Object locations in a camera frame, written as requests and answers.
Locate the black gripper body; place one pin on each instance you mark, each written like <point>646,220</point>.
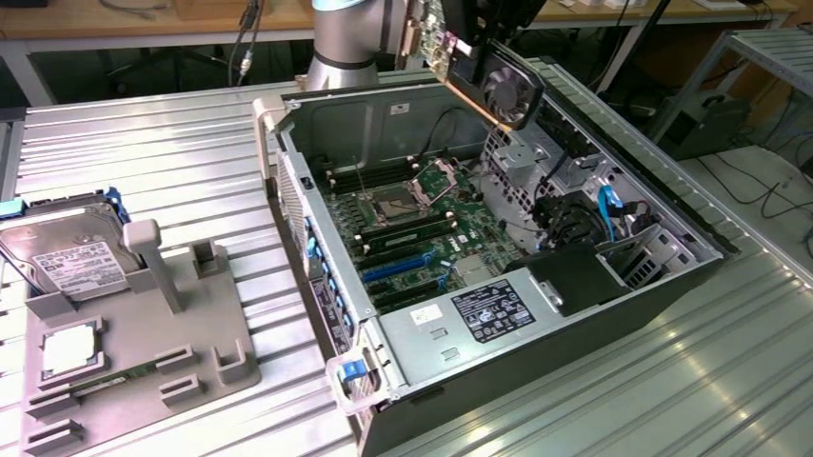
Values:
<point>489,16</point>

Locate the graphics card with black fan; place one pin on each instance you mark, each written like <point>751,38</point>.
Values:
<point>508,90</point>

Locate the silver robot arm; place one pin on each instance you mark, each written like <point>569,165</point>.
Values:
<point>343,43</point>

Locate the wooden desk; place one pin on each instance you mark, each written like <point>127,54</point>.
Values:
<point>127,24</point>
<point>699,12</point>

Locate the silver socket cover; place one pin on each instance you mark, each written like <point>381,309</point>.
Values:
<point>417,181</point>

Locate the black RAM slot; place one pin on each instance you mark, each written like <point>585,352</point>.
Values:
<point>413,235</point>
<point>410,230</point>
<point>369,167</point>
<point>378,183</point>
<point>453,232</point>
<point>406,225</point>
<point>371,172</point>
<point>374,178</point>

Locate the thin metal locking lever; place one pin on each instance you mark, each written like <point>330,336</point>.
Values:
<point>362,176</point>

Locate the black box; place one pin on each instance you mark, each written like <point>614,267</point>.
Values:
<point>705,126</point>

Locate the CPU socket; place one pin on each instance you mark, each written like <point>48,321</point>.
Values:
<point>390,204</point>

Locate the green motherboard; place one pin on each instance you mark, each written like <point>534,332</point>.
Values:
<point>489,228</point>

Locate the metal slat shelf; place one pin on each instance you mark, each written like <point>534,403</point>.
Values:
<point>775,52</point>

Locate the green RAM stick white label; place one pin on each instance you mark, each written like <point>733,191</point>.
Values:
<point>410,240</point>

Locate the silver chipset heatsink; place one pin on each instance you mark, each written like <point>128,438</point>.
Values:
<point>478,267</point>

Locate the black expansion slot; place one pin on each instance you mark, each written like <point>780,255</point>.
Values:
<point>390,261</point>
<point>406,292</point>

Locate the blue expansion slot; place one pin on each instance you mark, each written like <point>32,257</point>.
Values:
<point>397,269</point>

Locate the black plastic shroud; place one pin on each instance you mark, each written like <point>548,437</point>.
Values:
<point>572,281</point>

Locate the silver power supply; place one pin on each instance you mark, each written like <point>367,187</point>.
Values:
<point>432,343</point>

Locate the black open PC case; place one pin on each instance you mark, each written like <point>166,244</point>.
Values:
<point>572,362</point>

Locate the blue case latch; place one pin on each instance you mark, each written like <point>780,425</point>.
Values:
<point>353,372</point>

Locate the silver hard disk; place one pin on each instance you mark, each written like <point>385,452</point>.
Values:
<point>70,247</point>

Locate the grey parts rack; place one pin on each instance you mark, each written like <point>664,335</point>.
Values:
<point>146,343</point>

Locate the silver CPU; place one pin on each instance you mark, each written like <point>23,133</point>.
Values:
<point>67,350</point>

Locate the blue disk bracket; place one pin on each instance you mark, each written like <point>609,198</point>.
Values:
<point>118,204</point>

